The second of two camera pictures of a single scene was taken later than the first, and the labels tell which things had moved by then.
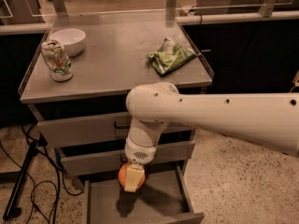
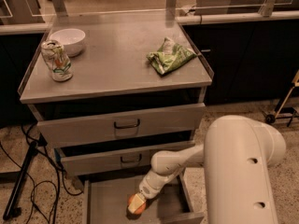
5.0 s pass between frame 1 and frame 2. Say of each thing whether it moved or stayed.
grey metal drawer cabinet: stayed
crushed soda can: stayed
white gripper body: moved
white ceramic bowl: stayed
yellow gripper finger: moved
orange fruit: moved
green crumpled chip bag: stayed
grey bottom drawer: stayed
